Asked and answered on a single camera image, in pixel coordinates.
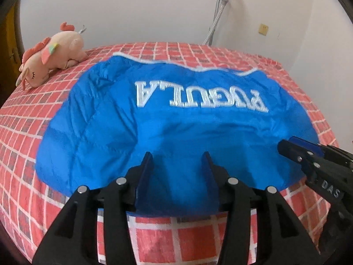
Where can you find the pink plush unicorn toy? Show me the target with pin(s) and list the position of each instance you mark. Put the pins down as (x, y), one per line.
(55, 55)

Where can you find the blue puffer jacket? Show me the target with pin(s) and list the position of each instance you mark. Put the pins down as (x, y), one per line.
(165, 132)

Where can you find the wooden door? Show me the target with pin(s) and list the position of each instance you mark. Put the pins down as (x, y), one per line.
(11, 33)

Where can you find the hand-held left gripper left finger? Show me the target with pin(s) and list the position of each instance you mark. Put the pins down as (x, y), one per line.
(143, 182)

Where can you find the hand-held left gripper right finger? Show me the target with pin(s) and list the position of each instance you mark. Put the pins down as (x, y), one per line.
(211, 182)

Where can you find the bed with red plaid sheet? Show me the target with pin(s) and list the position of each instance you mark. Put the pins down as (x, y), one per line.
(193, 238)

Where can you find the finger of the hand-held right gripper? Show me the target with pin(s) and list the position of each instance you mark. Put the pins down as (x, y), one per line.
(295, 151)
(309, 145)

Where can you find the yellow wall socket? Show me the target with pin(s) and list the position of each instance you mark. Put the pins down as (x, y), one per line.
(263, 29)

